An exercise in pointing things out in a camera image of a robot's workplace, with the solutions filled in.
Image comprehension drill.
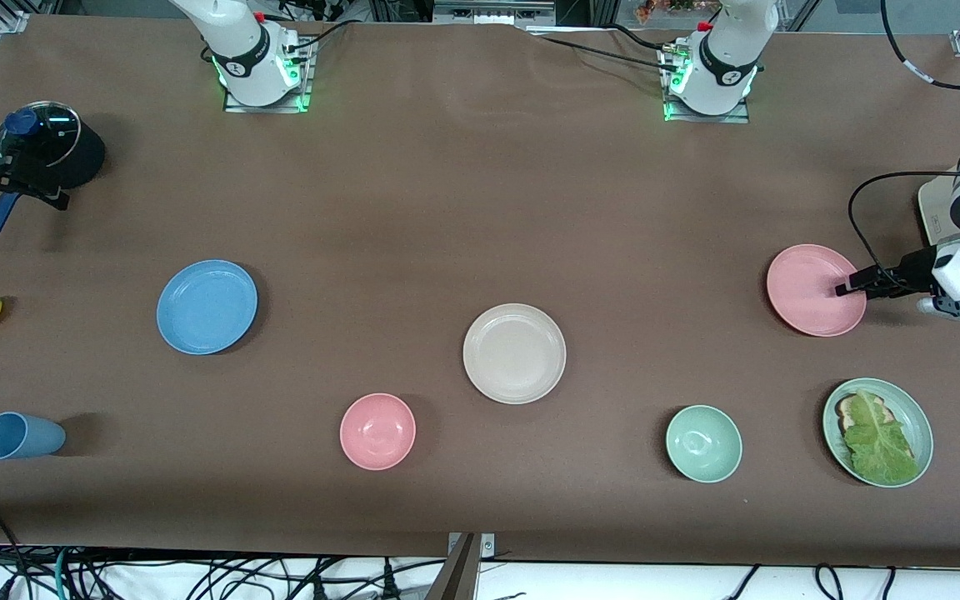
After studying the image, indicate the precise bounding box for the pink plate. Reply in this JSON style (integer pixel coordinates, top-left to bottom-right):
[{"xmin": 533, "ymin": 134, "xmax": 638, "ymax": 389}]
[{"xmin": 766, "ymin": 244, "xmax": 868, "ymax": 338}]

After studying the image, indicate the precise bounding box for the blue plate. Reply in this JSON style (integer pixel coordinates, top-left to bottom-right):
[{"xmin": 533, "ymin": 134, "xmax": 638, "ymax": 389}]
[{"xmin": 156, "ymin": 260, "xmax": 258, "ymax": 356}]

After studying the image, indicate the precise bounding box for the glass lid blue knob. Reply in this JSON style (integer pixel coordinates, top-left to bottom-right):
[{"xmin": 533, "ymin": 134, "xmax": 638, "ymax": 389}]
[{"xmin": 0, "ymin": 101, "xmax": 83, "ymax": 172}]

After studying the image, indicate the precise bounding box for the beige toaster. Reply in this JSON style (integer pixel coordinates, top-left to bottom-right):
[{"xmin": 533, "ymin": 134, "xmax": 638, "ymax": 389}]
[{"xmin": 917, "ymin": 177, "xmax": 960, "ymax": 248}]

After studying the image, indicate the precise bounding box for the toast bread slice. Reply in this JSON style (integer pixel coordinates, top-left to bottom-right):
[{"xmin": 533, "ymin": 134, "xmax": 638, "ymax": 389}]
[{"xmin": 835, "ymin": 394, "xmax": 889, "ymax": 434}]

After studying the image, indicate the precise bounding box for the green plate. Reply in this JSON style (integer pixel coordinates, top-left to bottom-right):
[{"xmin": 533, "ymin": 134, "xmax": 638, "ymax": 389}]
[{"xmin": 822, "ymin": 378, "xmax": 934, "ymax": 488}]

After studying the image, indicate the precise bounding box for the green lettuce leaf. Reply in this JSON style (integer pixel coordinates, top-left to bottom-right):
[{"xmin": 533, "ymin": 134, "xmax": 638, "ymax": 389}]
[{"xmin": 842, "ymin": 389, "xmax": 920, "ymax": 486}]

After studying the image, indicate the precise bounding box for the small green bowl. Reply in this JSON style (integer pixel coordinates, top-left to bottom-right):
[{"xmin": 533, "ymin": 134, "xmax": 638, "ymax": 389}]
[{"xmin": 666, "ymin": 405, "xmax": 743, "ymax": 483}]

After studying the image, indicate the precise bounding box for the blue cup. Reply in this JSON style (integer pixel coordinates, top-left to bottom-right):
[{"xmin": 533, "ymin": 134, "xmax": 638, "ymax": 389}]
[{"xmin": 0, "ymin": 412, "xmax": 67, "ymax": 461}]

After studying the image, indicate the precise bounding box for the brown table cover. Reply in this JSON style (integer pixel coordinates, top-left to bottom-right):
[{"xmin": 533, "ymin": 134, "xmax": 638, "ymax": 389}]
[{"xmin": 0, "ymin": 12, "xmax": 960, "ymax": 569}]

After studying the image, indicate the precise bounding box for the colourful toy food heap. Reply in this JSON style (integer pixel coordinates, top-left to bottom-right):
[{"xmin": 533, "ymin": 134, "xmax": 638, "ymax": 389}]
[{"xmin": 635, "ymin": 0, "xmax": 723, "ymax": 22}]

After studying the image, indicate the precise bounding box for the beige plate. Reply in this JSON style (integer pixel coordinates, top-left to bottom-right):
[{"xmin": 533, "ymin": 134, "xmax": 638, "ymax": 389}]
[{"xmin": 462, "ymin": 303, "xmax": 567, "ymax": 405}]

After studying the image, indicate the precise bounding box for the small pink bowl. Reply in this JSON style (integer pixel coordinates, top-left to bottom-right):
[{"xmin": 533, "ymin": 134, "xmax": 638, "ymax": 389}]
[{"xmin": 339, "ymin": 393, "xmax": 417, "ymax": 471}]

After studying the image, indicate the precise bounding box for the dark support beam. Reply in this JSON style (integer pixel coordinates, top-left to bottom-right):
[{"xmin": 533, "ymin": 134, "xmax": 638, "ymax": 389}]
[{"xmin": 422, "ymin": 533, "xmax": 481, "ymax": 600}]

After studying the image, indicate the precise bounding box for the black pot blue handle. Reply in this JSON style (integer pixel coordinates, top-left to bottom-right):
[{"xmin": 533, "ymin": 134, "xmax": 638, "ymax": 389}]
[{"xmin": 0, "ymin": 112, "xmax": 106, "ymax": 247}]

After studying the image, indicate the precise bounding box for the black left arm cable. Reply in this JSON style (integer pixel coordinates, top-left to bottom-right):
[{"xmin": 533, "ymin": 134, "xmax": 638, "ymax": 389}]
[{"xmin": 849, "ymin": 0, "xmax": 960, "ymax": 272}]

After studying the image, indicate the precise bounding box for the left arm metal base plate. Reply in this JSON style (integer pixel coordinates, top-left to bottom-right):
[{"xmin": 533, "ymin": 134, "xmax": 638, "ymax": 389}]
[{"xmin": 662, "ymin": 46, "xmax": 752, "ymax": 124}]

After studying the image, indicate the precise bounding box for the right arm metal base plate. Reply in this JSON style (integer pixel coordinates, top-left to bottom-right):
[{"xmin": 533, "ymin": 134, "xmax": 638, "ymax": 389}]
[{"xmin": 223, "ymin": 37, "xmax": 314, "ymax": 113}]

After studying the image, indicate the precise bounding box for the black right base cable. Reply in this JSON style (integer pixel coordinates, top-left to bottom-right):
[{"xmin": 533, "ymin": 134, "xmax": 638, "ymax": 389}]
[{"xmin": 284, "ymin": 18, "xmax": 364, "ymax": 53}]

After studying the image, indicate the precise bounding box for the black base cable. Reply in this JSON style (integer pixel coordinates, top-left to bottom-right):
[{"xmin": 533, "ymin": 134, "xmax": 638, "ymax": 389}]
[
  {"xmin": 530, "ymin": 33, "xmax": 681, "ymax": 73},
  {"xmin": 284, "ymin": 18, "xmax": 364, "ymax": 53}
]

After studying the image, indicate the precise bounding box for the black left base cable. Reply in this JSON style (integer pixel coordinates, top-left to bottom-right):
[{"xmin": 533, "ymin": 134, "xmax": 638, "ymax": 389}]
[{"xmin": 530, "ymin": 33, "xmax": 681, "ymax": 73}]

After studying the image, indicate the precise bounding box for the small metal table bracket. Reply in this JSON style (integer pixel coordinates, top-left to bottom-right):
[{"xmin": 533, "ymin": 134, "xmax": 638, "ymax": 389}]
[{"xmin": 447, "ymin": 533, "xmax": 496, "ymax": 558}]

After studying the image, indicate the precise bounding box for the grey metal frame bar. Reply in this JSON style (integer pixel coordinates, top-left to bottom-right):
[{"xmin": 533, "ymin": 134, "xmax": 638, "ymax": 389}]
[{"xmin": 432, "ymin": 0, "xmax": 558, "ymax": 26}]

